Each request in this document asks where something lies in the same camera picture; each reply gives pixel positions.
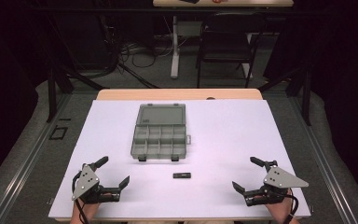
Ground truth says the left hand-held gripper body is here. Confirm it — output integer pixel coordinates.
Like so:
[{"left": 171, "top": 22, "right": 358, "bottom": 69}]
[{"left": 71, "top": 163, "right": 122, "bottom": 205}]

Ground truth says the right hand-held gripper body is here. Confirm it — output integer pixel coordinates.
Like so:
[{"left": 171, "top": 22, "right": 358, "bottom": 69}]
[{"left": 242, "top": 165, "right": 310, "bottom": 207}]

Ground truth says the grey plastic compartment box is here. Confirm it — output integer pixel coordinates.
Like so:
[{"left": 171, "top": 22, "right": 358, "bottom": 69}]
[{"left": 130, "top": 103, "right": 192, "bottom": 162}]

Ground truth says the person's left hand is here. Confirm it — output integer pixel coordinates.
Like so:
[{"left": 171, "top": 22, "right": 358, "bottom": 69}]
[{"left": 72, "top": 199, "right": 103, "bottom": 220}]

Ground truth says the person's right hand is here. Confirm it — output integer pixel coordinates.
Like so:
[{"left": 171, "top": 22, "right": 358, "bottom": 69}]
[{"left": 264, "top": 189, "right": 294, "bottom": 220}]

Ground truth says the white board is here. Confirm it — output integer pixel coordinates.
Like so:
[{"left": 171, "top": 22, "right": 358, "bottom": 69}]
[{"left": 48, "top": 99, "right": 311, "bottom": 220}]

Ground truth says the black metal stand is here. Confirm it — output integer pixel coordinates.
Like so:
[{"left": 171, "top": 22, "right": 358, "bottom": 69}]
[
  {"left": 257, "top": 65, "right": 312, "bottom": 127},
  {"left": 45, "top": 64, "right": 107, "bottom": 124}
]

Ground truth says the wooden table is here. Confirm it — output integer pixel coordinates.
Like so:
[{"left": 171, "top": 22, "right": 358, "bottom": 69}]
[{"left": 54, "top": 88, "right": 311, "bottom": 223}]

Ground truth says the black chair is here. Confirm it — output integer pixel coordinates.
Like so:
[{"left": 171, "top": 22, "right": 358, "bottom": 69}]
[{"left": 195, "top": 12, "right": 267, "bottom": 89}]

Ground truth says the white-legged desk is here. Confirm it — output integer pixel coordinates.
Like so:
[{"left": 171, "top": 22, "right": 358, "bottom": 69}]
[{"left": 152, "top": 0, "right": 295, "bottom": 79}]

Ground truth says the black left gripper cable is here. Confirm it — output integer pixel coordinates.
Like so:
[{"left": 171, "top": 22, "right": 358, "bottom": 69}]
[{"left": 71, "top": 172, "right": 90, "bottom": 224}]

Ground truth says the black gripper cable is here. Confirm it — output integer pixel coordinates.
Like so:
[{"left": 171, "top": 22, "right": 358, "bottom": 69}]
[
  {"left": 71, "top": 172, "right": 90, "bottom": 224},
  {"left": 283, "top": 188, "right": 299, "bottom": 224}
]

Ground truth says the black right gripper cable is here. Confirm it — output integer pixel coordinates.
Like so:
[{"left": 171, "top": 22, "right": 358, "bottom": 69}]
[{"left": 283, "top": 188, "right": 299, "bottom": 224}]

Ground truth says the grey floor rail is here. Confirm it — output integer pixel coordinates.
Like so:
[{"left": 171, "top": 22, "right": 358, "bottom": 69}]
[
  {"left": 0, "top": 92, "right": 73, "bottom": 224},
  {"left": 288, "top": 95, "right": 358, "bottom": 224}
]

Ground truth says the bundle of floor cables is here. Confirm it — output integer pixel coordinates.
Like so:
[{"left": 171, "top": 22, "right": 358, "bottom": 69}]
[{"left": 117, "top": 34, "right": 176, "bottom": 70}]

